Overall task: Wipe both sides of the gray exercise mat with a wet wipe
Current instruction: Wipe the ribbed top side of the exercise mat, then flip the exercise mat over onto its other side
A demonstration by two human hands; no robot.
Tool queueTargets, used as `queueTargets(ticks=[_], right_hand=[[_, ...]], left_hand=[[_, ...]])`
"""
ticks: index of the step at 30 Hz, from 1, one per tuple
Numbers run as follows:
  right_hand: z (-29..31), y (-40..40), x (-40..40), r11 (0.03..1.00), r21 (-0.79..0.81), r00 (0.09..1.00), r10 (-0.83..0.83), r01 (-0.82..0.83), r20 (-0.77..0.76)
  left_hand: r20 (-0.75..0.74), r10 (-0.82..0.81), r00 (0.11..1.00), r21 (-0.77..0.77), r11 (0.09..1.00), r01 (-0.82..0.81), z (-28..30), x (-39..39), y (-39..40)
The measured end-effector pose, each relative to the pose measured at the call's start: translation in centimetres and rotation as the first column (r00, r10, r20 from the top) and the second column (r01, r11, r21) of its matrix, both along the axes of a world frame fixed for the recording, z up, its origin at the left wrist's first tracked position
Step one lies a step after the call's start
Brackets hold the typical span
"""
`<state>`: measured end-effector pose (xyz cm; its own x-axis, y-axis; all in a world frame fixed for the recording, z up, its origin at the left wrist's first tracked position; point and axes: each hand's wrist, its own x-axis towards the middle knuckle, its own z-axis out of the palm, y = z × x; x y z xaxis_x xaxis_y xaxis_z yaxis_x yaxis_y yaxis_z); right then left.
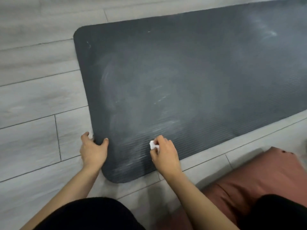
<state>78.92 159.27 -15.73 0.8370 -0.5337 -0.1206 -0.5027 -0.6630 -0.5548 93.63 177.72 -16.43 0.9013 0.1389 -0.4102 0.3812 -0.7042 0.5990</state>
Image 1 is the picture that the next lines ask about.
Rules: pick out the person's left hand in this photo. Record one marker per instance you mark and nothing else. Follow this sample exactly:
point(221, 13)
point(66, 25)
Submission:
point(92, 154)

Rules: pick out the person's right hand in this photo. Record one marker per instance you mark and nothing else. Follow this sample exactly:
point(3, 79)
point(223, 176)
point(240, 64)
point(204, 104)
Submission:
point(166, 160)

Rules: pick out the white tissue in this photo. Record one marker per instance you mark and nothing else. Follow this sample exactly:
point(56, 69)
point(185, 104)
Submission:
point(153, 146)

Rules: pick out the dark grey yoga mat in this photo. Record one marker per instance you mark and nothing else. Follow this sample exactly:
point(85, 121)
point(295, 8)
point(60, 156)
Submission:
point(192, 69)

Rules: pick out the person's left forearm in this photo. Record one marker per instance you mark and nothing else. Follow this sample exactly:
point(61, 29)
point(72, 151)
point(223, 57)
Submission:
point(72, 189)

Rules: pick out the person's right forearm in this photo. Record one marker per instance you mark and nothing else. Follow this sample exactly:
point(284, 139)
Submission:
point(199, 206)

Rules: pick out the black trousers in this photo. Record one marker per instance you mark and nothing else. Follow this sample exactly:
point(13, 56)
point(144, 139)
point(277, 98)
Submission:
point(96, 213)

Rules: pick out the reddish-brown cushion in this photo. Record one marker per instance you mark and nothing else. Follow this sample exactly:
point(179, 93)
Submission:
point(263, 177)

